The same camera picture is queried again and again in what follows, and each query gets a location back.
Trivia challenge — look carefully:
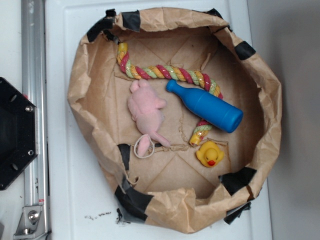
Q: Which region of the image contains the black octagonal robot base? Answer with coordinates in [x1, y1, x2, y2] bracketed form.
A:
[0, 77, 38, 191]

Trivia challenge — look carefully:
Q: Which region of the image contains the yellow rubber duck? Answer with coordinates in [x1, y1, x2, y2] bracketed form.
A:
[196, 140, 225, 168]

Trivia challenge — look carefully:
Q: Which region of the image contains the pink plush toy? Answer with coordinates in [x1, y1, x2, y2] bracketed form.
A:
[127, 79, 171, 159]

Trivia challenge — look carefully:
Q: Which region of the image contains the brown paper bag bin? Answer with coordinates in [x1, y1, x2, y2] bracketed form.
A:
[67, 7, 282, 234]

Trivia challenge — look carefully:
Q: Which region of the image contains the blue plastic bottle toy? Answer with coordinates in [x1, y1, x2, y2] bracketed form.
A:
[166, 79, 244, 133]

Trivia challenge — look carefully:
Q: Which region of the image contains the white tray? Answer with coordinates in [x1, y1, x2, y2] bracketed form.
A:
[45, 0, 272, 240]

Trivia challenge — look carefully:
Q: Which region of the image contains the multicolour twisted rope toy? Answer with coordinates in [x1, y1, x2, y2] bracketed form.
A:
[116, 42, 224, 148]

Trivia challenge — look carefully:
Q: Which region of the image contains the aluminium rail with bracket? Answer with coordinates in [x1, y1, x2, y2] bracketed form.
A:
[13, 0, 52, 240]

